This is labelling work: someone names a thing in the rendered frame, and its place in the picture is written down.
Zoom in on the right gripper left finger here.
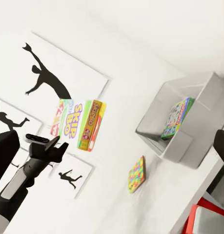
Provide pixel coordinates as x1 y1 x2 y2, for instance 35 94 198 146
0 130 20 180

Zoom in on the board game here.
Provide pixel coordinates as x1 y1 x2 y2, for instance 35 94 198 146
50 98 106 152
161 97 194 141

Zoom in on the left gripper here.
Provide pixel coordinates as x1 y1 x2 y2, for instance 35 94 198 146
28 136 69 172

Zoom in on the jigsaw puzzle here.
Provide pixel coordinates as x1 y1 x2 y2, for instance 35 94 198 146
128 156 145 194

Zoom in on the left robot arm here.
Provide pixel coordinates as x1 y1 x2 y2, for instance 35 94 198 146
0 134 69 234

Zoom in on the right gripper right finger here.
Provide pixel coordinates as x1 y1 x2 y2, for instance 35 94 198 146
213 129 224 162

